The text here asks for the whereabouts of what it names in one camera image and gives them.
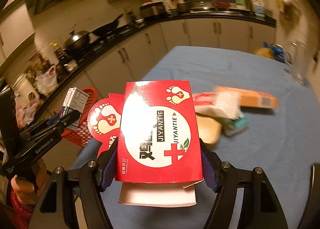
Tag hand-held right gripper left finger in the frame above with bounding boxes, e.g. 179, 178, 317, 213
28, 138, 118, 229

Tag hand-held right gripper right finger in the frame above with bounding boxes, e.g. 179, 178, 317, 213
199, 138, 288, 229

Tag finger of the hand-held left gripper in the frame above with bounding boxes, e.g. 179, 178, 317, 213
25, 110, 81, 143
21, 114, 64, 137

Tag red plastic basket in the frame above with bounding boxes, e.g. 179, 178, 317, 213
10, 189, 35, 229
56, 87, 100, 147

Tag white medicine box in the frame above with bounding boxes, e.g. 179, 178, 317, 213
61, 87, 90, 130

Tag red printed cardboard box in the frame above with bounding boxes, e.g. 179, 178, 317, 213
87, 80, 204, 206

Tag person's left hand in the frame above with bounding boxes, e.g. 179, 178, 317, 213
11, 158, 48, 206

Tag tan paper packet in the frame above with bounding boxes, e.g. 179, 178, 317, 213
196, 115, 222, 145

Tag white plastic bag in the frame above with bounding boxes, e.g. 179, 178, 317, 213
35, 65, 57, 96

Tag teal packet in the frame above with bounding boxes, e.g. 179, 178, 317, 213
223, 113, 248, 136

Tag blue tablecloth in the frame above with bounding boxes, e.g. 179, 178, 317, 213
69, 46, 320, 229

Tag steel pot with lid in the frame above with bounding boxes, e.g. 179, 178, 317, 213
63, 30, 91, 54

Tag orange cardboard box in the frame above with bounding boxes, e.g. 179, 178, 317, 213
215, 86, 278, 110

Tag white base cabinets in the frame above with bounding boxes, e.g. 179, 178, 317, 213
37, 17, 278, 122

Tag black wok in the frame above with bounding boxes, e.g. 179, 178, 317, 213
92, 13, 125, 37

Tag tall clear glass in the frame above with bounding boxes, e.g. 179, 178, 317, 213
284, 40, 308, 86

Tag black kitchen countertop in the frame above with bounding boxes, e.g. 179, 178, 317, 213
5, 12, 277, 119

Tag dark cooking pot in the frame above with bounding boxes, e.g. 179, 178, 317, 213
177, 0, 192, 14

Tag blue and white carton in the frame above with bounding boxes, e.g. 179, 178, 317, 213
251, 0, 266, 19

